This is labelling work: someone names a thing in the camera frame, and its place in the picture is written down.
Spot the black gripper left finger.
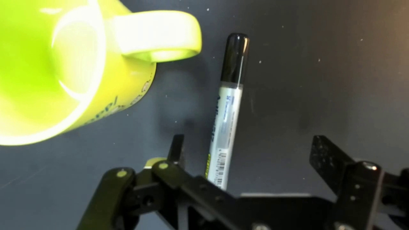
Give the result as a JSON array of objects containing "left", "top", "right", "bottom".
[{"left": 77, "top": 134, "right": 223, "bottom": 230}]

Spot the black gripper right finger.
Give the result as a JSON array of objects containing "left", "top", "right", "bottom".
[{"left": 309, "top": 135, "right": 409, "bottom": 230}]

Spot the black grey marker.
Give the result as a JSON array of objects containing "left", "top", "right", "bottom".
[{"left": 206, "top": 33, "right": 249, "bottom": 189}]

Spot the yellow mug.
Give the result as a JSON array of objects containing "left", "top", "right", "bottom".
[{"left": 0, "top": 0, "right": 202, "bottom": 145}]

